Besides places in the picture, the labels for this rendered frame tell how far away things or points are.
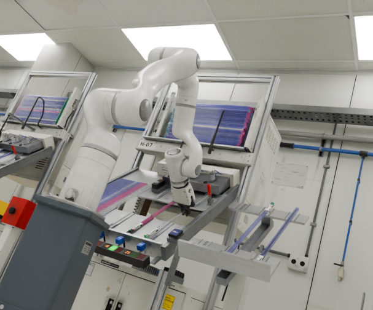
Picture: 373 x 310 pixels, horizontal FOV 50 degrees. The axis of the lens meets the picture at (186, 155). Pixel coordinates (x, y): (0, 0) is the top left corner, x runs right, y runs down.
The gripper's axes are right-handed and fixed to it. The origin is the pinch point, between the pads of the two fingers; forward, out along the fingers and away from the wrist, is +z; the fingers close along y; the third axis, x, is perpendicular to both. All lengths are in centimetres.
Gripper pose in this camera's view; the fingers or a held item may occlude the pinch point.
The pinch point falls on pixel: (185, 210)
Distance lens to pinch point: 187.1
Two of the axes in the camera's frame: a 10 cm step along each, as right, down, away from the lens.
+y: -8.3, -1.5, 5.5
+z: 1.6, 8.7, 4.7
